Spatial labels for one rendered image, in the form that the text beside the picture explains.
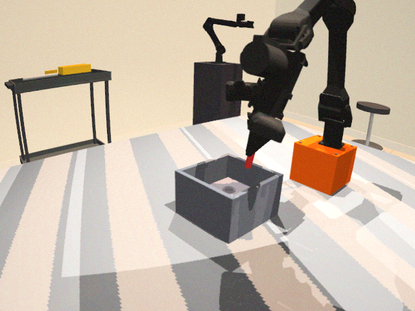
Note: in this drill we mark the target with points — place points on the red peg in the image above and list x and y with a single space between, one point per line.
249 161

